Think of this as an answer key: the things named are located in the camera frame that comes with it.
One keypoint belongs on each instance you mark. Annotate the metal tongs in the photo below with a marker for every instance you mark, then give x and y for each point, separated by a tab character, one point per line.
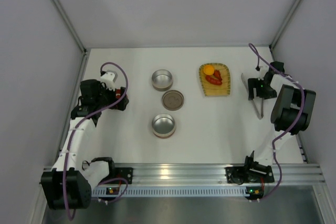
259	111

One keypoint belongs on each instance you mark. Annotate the red sausage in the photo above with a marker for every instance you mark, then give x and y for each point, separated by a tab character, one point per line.
213	81

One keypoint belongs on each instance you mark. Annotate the beige round lid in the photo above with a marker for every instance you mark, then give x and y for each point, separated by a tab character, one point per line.
173	100

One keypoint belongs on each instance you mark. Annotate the aluminium rail frame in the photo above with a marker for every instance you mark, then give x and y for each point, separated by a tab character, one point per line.
216	174

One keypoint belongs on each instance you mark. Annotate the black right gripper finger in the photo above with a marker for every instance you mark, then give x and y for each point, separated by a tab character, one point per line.
261	96
253	84

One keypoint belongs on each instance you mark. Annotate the red fried chicken piece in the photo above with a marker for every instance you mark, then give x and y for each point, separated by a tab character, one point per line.
217	75

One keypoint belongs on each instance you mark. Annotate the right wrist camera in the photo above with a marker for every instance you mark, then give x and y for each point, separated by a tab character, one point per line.
261	72

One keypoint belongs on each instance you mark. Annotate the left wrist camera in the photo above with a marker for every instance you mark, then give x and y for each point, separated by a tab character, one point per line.
108	78

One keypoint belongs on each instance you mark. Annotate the beige metal container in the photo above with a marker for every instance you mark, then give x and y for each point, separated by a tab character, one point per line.
162	80

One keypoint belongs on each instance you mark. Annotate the grey slotted cable duct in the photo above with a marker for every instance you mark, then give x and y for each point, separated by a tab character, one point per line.
174	191

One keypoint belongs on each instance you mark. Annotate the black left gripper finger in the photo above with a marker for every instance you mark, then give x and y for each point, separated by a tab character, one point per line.
122	105
122	88

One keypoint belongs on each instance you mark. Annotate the orange round food piece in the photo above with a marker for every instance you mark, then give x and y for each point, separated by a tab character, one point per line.
208	70

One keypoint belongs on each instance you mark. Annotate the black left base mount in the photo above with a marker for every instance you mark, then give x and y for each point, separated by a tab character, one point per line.
124	172

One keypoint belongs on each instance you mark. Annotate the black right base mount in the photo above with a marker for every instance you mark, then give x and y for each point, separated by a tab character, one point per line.
241	174

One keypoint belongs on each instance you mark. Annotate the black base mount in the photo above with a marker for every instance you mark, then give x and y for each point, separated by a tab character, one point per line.
241	174
124	172

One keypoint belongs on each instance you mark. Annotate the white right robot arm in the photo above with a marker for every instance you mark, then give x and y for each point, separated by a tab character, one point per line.
290	115

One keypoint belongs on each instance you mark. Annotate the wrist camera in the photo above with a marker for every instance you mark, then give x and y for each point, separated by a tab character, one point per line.
108	78
261	72

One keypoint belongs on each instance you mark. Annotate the red round lid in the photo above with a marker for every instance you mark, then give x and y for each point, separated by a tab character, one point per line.
120	93

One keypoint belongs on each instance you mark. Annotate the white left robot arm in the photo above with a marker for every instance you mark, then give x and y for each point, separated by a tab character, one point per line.
69	183

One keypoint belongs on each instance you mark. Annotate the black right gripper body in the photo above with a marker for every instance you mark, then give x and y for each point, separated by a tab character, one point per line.
253	87

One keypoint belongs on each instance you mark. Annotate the woven bamboo tray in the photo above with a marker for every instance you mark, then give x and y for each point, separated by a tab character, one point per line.
213	90

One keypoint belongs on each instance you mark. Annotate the red metal container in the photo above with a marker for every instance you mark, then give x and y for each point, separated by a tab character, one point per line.
163	125

